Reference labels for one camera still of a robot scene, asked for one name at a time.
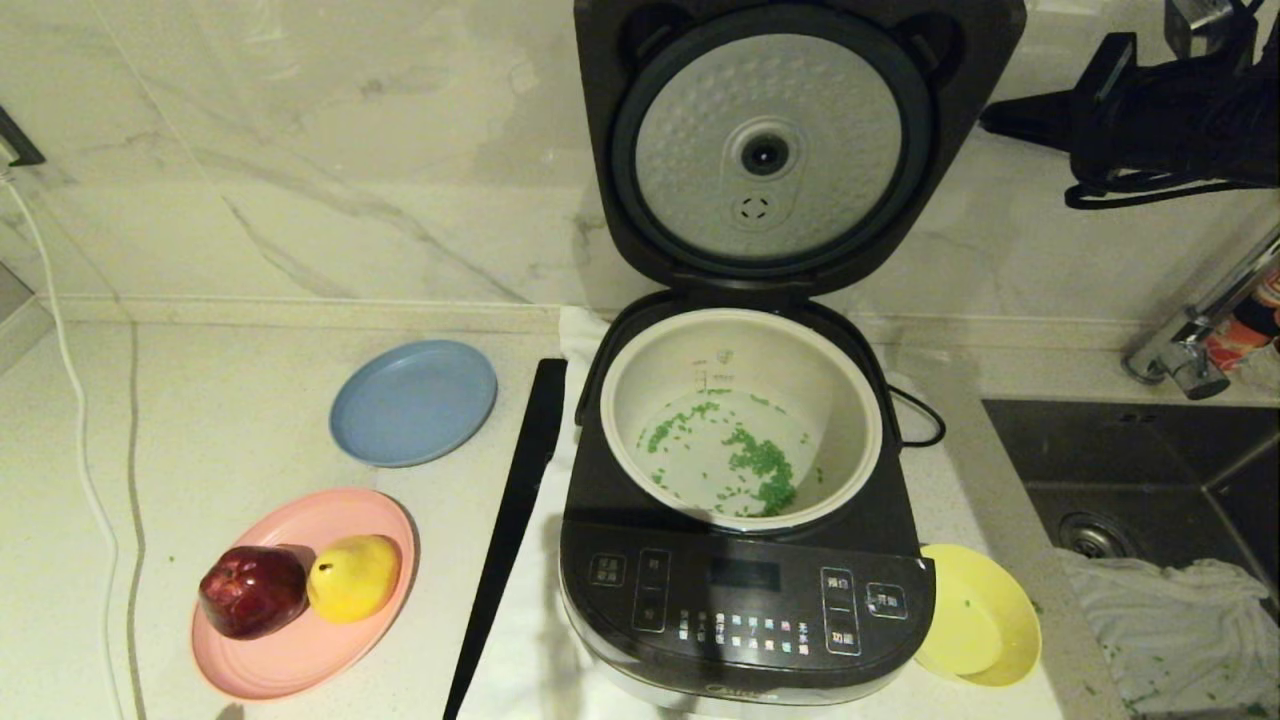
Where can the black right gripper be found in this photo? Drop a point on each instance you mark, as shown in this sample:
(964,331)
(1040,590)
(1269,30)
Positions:
(1105,95)

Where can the chopped green onions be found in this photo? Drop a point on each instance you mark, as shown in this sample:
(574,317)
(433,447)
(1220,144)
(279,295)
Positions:
(745,455)

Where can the yellow bowl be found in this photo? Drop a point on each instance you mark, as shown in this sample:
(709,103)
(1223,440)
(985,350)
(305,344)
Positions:
(985,620)

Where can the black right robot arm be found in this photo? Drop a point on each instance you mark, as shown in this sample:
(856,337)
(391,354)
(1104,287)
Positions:
(1210,110)

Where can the chrome faucet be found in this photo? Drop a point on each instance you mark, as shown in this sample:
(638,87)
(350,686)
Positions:
(1185,350)

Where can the orange dish soap bottle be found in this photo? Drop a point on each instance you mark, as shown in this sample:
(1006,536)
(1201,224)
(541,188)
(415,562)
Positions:
(1245,330)

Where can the steel sink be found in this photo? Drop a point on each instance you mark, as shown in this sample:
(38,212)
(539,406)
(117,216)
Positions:
(1150,470)

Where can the sink drain strainer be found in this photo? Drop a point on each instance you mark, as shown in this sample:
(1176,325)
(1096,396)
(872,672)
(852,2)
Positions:
(1095,535)

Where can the white speckled cloth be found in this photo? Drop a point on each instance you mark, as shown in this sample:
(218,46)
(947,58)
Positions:
(1180,630)

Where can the black flat strip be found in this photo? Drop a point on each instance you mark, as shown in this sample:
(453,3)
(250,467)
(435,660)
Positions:
(510,530)

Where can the blue plate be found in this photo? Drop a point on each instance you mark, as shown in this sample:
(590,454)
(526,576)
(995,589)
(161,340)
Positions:
(415,400)

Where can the yellow pear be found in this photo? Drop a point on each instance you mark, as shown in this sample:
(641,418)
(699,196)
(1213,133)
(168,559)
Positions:
(355,578)

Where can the pink plate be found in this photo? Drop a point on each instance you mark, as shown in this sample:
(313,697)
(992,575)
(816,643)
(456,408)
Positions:
(300,660)

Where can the red apple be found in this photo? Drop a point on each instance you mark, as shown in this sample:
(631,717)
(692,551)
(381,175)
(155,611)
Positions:
(250,590)

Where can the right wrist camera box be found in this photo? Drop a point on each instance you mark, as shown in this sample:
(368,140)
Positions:
(1205,22)

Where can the black wall socket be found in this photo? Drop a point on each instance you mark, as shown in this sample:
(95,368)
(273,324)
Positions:
(15,140)

